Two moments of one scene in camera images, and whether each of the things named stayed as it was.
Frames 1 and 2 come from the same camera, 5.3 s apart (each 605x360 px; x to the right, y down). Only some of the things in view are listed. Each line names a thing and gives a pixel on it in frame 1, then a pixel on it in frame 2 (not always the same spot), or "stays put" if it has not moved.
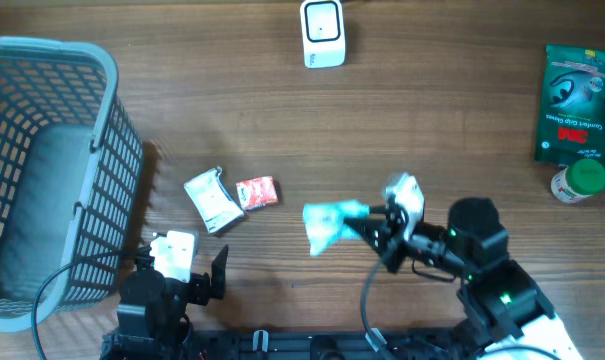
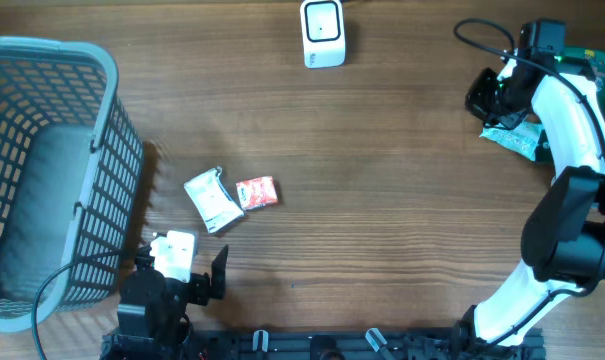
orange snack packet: x=257 y=192 stays put
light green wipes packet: x=325 y=225 -> x=522 y=139
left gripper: x=200 y=282 stays put
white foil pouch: x=216 y=206 stays put
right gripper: x=390 y=235 -> x=477 y=98
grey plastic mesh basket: x=62 y=174 stays put
